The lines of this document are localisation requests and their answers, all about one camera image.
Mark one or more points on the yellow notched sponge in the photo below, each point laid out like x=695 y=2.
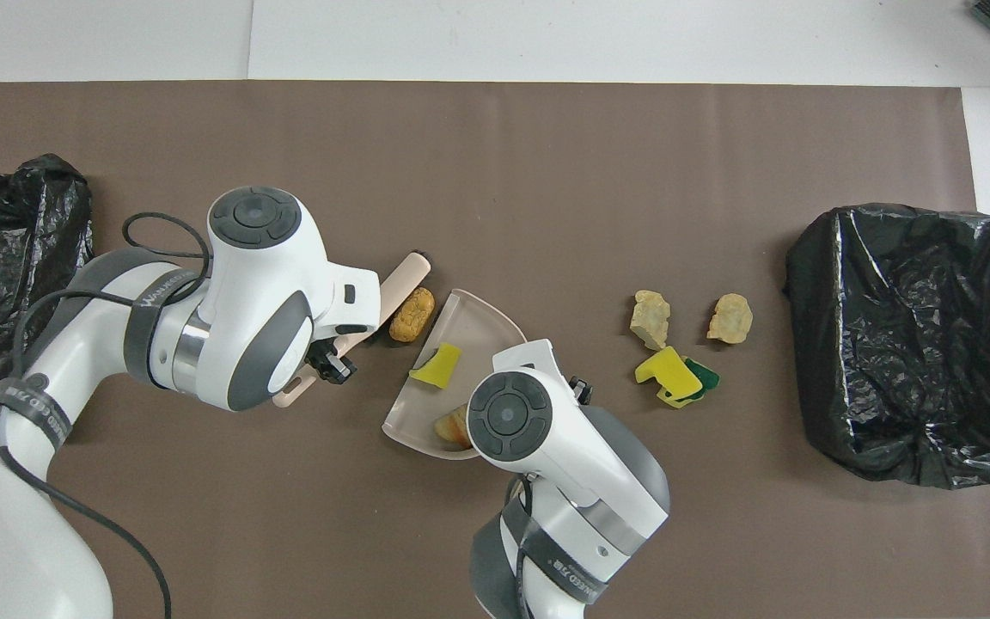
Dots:
x=667 y=370

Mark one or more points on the pink plastic dustpan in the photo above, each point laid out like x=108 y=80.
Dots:
x=469 y=340

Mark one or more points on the beige hand brush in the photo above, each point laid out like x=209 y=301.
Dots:
x=405 y=279

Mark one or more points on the dark green backed sponge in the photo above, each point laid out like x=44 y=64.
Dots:
x=703 y=376

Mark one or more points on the sliced bread loaf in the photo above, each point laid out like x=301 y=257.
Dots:
x=452 y=427

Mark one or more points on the pale yellow food piece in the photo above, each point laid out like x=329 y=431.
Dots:
x=730 y=318
x=650 y=318

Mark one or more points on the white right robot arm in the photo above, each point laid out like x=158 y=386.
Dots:
x=546 y=447

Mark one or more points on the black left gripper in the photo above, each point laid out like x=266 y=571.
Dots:
x=325 y=354

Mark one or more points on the brown bread roll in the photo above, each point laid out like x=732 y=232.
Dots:
x=412 y=315

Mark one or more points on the small yellow green sponge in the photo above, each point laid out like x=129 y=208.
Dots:
x=437 y=367

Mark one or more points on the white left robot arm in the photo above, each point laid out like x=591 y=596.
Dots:
x=271 y=284

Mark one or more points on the brown paper table mat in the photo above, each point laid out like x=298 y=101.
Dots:
x=546 y=172

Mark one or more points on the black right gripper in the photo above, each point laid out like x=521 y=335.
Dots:
x=581 y=391

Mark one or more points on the bin lined with black bag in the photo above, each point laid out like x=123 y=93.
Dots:
x=5 y=258
x=907 y=344

